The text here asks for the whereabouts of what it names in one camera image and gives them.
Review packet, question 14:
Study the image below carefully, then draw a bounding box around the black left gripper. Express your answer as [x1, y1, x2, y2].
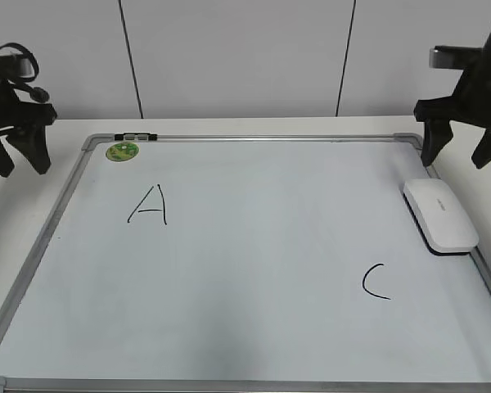
[0, 51, 57, 178]

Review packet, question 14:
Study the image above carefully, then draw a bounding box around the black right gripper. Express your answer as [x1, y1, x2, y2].
[413, 31, 491, 169]

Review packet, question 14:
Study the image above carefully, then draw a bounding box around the white rectangular whiteboard eraser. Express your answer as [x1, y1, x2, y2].
[403, 178, 480, 255]

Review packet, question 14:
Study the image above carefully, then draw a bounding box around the round green magnet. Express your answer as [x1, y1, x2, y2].
[106, 142, 139, 162]

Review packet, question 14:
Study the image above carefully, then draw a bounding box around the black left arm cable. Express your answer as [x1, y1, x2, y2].
[0, 42, 50, 103]

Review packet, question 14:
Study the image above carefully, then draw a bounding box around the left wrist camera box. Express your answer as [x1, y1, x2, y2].
[0, 54, 34, 78]

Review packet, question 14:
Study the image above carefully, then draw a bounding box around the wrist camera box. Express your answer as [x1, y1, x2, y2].
[0, 54, 34, 78]
[429, 45, 483, 70]

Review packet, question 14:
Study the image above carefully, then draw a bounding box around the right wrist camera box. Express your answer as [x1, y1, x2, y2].
[429, 45, 483, 70]

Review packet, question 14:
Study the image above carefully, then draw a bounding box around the white whiteboard with grey frame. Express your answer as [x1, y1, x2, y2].
[0, 134, 491, 392]

